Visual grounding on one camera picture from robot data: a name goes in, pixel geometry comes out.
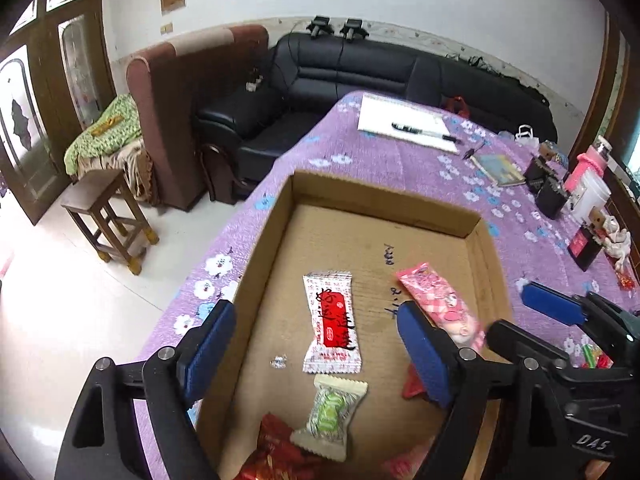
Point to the brown armchair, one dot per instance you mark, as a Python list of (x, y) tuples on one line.
[(190, 110)]

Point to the purple floral tablecloth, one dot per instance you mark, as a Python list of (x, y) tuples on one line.
[(400, 160)]

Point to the dark jar with cork top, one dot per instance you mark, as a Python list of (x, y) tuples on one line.
[(537, 172), (551, 200)]

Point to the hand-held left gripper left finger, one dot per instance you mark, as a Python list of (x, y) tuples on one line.
[(210, 350)]

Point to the dark box with red label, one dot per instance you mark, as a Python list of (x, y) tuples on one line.
[(585, 245)]

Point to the small red candy packet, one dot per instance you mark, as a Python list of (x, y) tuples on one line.
[(412, 385)]

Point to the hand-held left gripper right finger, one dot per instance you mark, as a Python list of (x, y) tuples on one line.
[(425, 355)]

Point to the white plastic bag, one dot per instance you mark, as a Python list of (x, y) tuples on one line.
[(526, 137)]

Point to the pink cartoon snack packet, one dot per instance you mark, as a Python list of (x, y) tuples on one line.
[(440, 300)]

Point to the pink thermos bottle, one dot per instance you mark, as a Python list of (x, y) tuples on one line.
[(590, 162)]

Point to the wooden glass door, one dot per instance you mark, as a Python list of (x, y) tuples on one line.
[(50, 110)]

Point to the pliers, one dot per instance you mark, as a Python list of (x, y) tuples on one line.
[(474, 151)]

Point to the wooden sideboard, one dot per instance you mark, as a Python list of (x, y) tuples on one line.
[(625, 195)]

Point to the white paper pad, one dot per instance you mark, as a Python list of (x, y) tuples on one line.
[(400, 112)]

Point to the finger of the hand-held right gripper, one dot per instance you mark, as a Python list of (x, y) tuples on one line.
[(550, 302), (525, 342)]

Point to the small black white gadget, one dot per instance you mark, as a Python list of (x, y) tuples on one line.
[(254, 82)]

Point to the red foil packet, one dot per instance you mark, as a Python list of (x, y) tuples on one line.
[(629, 281)]

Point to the green white candy packet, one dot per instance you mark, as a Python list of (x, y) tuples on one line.
[(327, 410)]

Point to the wooden stool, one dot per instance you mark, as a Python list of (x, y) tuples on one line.
[(110, 210)]

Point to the black pen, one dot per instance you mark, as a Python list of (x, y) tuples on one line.
[(420, 130)]

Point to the white red-label snack packet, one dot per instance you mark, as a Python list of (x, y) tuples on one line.
[(332, 320)]

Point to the green covered book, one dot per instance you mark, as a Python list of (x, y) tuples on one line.
[(500, 170)]

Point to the shallow cardboard box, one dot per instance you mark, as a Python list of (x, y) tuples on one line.
[(370, 240)]

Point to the black bag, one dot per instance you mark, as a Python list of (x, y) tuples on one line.
[(522, 89)]

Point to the white plastic jar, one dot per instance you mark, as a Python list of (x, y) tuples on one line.
[(592, 200)]

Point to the black leather sofa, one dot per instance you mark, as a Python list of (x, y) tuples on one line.
[(350, 70)]

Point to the green floral cloth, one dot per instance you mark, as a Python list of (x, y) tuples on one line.
[(105, 132)]

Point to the red bag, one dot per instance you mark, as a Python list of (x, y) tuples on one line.
[(455, 107)]

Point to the black clamp device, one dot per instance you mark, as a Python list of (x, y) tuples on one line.
[(353, 29), (319, 26)]

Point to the beige blanket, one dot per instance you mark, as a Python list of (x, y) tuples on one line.
[(135, 165)]

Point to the dark red shiny candy packet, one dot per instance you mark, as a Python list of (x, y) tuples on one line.
[(275, 450)]

